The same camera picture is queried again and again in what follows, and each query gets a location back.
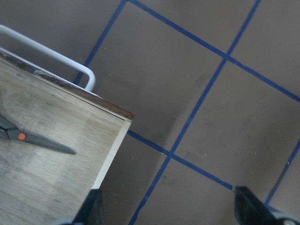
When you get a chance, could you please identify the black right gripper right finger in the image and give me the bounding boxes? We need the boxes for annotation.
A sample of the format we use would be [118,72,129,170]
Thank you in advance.
[234,186,274,225]

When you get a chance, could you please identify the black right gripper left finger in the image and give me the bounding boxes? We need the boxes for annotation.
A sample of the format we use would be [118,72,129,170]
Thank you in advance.
[73,189,104,225]

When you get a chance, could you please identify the grey orange scissors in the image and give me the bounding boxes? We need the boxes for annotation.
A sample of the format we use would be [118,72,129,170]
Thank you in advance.
[0,115,76,155]

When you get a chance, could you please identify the wooden drawer with white handle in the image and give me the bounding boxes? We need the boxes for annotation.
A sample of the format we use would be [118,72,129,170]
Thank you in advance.
[0,26,133,225]

